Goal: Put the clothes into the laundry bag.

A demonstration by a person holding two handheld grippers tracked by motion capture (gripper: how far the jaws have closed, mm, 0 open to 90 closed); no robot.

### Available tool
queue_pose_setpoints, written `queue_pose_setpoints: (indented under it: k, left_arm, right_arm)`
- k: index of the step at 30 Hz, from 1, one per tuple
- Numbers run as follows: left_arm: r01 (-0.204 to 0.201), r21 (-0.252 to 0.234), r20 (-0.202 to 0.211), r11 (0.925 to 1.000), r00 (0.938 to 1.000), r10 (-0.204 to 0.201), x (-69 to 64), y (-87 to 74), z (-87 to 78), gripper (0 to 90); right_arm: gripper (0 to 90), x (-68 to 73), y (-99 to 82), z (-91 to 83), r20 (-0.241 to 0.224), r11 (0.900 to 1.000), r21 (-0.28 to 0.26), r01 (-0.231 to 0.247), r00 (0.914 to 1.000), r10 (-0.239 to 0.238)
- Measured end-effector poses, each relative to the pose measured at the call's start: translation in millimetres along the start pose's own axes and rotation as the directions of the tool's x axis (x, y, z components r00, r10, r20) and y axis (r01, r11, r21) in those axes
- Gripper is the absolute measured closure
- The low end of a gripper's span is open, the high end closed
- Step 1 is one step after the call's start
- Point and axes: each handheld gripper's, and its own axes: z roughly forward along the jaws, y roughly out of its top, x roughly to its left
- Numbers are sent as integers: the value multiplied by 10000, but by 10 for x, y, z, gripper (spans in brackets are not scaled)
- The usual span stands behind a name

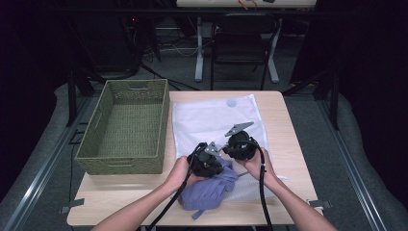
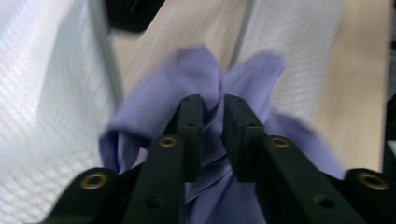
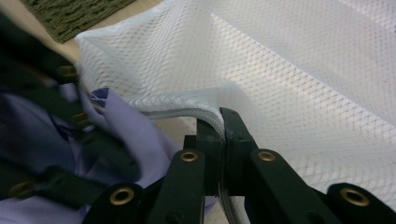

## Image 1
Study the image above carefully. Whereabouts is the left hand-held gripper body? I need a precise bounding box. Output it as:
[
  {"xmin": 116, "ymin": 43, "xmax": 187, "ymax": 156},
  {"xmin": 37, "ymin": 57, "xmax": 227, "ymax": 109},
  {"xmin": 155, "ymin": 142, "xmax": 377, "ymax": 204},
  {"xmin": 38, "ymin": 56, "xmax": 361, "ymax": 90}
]
[{"xmin": 187, "ymin": 141, "xmax": 224, "ymax": 179}]

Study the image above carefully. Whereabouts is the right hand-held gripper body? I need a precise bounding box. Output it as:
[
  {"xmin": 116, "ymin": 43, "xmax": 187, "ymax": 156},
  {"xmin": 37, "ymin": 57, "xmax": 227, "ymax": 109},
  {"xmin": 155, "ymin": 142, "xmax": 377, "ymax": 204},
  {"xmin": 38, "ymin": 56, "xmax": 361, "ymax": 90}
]
[{"xmin": 222, "ymin": 120, "xmax": 258, "ymax": 162}]

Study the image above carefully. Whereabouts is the purple cloth garment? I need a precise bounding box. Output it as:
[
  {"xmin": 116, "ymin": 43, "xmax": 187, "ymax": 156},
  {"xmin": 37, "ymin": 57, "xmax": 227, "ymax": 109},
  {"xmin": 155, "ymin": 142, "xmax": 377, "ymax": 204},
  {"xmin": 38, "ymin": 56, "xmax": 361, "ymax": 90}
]
[{"xmin": 177, "ymin": 157, "xmax": 240, "ymax": 220}]

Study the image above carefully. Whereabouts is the white mesh laundry bag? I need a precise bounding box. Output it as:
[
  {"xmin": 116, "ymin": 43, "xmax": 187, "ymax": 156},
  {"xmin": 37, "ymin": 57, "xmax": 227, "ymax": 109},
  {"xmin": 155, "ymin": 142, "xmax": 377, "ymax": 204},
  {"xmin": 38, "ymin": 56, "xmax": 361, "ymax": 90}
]
[{"xmin": 171, "ymin": 93, "xmax": 289, "ymax": 204}]

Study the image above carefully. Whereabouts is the green woven basket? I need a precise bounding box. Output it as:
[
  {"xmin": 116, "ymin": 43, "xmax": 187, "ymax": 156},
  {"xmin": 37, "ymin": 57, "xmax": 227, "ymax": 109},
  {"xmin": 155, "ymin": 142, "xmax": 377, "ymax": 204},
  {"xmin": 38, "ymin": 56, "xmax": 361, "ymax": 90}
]
[{"xmin": 74, "ymin": 78, "xmax": 170, "ymax": 175}]

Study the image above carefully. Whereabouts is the person's right hand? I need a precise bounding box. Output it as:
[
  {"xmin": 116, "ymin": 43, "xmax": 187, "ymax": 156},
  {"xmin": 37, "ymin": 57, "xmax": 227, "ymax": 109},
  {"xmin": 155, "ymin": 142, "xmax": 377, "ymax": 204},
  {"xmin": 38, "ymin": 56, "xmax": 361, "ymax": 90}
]
[{"xmin": 236, "ymin": 146, "xmax": 279, "ymax": 191}]

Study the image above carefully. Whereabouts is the person's left hand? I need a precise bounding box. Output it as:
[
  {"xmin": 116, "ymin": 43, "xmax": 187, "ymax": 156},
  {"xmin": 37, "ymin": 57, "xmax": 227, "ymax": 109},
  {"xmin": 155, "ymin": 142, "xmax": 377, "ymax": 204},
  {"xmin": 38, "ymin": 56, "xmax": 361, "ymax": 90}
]
[{"xmin": 163, "ymin": 155, "xmax": 207, "ymax": 194}]

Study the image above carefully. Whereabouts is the grey tape piece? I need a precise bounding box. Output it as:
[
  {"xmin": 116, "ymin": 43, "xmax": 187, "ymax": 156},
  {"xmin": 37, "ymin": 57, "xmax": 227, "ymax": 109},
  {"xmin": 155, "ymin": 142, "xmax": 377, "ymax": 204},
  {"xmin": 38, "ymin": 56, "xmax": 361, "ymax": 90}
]
[
  {"xmin": 307, "ymin": 198, "xmax": 333, "ymax": 210},
  {"xmin": 60, "ymin": 198, "xmax": 85, "ymax": 215}
]

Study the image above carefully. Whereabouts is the white-legged desk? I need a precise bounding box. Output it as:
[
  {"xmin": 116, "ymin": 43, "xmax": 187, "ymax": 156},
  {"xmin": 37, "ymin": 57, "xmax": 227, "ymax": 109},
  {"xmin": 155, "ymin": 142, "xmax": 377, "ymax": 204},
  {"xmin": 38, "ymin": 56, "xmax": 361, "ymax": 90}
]
[{"xmin": 175, "ymin": 0, "xmax": 318, "ymax": 84}]

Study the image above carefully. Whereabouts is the black metal stand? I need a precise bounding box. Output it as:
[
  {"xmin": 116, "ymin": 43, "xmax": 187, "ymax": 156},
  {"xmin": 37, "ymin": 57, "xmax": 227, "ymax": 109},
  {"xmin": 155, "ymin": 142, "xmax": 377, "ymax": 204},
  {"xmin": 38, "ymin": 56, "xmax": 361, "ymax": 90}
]
[
  {"xmin": 65, "ymin": 68, "xmax": 79, "ymax": 128},
  {"xmin": 329, "ymin": 71, "xmax": 341, "ymax": 131}
]

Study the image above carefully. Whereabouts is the black folding chair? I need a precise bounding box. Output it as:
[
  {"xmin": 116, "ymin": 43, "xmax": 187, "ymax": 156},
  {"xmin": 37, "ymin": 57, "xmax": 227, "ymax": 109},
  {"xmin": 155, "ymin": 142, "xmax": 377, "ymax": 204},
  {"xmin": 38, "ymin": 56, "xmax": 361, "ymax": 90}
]
[{"xmin": 209, "ymin": 13, "xmax": 282, "ymax": 91}]

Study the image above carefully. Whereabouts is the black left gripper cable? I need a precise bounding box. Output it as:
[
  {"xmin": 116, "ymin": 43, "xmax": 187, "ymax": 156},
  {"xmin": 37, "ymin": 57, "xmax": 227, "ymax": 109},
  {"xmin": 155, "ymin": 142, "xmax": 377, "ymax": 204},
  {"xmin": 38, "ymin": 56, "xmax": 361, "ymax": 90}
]
[{"xmin": 145, "ymin": 141, "xmax": 208, "ymax": 231}]

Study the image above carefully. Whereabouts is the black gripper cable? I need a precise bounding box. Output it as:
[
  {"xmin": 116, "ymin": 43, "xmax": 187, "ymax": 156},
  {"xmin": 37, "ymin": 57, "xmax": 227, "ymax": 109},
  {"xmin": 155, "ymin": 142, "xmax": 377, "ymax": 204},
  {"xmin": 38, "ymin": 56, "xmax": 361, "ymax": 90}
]
[
  {"xmin": 145, "ymin": 141, "xmax": 208, "ymax": 231},
  {"xmin": 246, "ymin": 137, "xmax": 274, "ymax": 231}
]

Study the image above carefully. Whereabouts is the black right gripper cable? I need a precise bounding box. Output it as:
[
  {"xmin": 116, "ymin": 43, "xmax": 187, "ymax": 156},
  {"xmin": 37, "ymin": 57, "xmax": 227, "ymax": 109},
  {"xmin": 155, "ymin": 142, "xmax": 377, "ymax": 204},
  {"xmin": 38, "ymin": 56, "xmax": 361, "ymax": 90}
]
[{"xmin": 246, "ymin": 137, "xmax": 274, "ymax": 231}]

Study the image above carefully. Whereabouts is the metal floor rail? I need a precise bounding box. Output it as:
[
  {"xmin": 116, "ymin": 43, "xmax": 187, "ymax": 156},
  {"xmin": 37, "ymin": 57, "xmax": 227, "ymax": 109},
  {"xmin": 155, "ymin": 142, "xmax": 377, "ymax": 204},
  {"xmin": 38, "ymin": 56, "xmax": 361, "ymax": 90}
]
[
  {"xmin": 2, "ymin": 95, "xmax": 94, "ymax": 231},
  {"xmin": 316, "ymin": 95, "xmax": 388, "ymax": 231}
]

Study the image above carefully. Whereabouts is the bundle of floor cables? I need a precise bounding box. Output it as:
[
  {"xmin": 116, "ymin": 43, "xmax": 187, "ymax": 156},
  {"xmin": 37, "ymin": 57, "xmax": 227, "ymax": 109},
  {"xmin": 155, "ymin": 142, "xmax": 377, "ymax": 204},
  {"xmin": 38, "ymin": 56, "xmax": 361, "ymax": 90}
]
[{"xmin": 139, "ymin": 28, "xmax": 201, "ymax": 91}]

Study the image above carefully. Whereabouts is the orange cable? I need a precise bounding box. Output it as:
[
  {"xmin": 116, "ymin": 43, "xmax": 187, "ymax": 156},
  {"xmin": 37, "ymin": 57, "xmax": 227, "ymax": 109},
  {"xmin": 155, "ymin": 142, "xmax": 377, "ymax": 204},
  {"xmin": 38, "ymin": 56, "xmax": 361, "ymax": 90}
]
[{"xmin": 239, "ymin": 0, "xmax": 258, "ymax": 10}]

